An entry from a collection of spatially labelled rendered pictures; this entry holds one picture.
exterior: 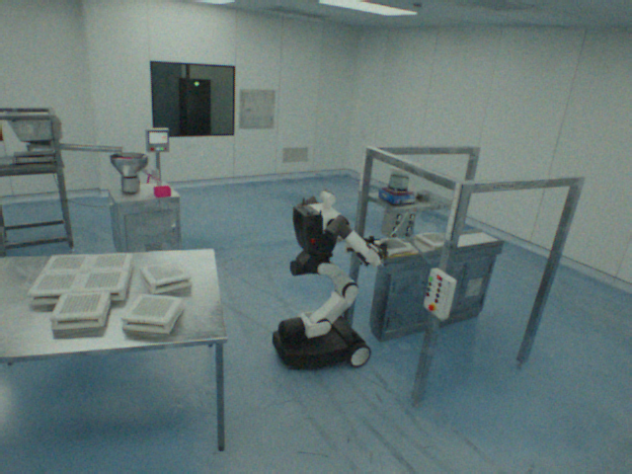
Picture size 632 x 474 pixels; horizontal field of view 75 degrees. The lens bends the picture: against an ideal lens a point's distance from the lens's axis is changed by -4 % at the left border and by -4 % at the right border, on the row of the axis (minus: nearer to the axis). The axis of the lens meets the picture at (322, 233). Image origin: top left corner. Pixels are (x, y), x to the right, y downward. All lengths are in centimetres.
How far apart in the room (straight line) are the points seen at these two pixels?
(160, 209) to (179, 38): 348
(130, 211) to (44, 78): 306
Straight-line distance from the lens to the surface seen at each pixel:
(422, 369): 303
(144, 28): 729
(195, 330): 235
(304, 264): 300
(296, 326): 325
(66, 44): 713
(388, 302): 355
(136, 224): 466
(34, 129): 516
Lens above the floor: 216
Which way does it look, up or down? 22 degrees down
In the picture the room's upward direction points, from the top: 5 degrees clockwise
